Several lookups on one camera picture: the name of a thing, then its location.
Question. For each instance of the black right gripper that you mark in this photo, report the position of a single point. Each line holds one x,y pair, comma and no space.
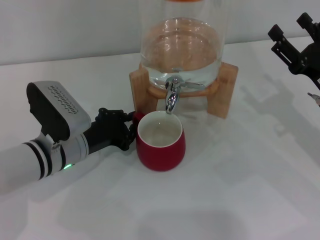
311,62

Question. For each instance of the wooden dispenser stand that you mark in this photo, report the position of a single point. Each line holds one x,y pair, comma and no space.
222,100

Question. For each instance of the clear glass water dispenser jar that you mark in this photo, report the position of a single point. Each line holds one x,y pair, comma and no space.
182,50

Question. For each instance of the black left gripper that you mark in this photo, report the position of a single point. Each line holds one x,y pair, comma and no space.
107,132

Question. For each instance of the chrome faucet with lever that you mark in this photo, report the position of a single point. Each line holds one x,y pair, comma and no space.
172,100

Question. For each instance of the red ceramic cup white inside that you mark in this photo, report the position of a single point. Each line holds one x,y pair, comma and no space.
160,157

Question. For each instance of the silver and black wrist camera box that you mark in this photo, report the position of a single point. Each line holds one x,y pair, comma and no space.
57,110

